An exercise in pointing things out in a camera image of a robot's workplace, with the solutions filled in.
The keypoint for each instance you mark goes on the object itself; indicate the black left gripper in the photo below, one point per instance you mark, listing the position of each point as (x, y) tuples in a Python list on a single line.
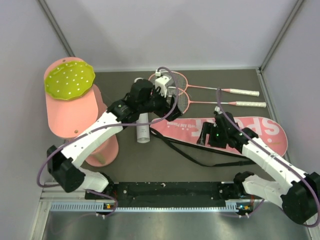
[(166, 108)]

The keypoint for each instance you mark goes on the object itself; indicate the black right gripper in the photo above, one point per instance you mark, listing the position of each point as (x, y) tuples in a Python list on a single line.
[(209, 128)]

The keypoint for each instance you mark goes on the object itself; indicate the pink racket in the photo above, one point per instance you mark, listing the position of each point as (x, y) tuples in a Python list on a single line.
[(184, 101), (183, 84)]

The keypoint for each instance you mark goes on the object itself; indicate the white shuttlecock tube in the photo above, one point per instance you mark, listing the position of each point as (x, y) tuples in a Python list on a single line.
[(143, 131)]

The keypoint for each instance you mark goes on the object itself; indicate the pink sport racket bag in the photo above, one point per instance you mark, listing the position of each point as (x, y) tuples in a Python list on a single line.
[(188, 130)]

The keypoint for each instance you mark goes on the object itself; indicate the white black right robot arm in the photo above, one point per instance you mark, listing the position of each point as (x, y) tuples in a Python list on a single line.
[(293, 190)]

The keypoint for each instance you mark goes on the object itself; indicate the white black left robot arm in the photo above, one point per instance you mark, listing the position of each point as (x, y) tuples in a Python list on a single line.
[(64, 163)]

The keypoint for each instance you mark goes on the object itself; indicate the pink tiered shelf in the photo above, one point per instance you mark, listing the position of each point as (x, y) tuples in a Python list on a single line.
[(68, 119)]

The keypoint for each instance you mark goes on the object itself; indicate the green dotted scalloped plate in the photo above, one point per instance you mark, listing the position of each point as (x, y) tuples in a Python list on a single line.
[(69, 80)]

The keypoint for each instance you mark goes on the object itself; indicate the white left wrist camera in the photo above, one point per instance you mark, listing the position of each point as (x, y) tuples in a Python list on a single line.
[(165, 81)]

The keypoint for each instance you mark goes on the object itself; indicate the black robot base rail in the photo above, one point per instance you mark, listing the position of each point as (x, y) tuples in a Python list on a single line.
[(170, 194)]

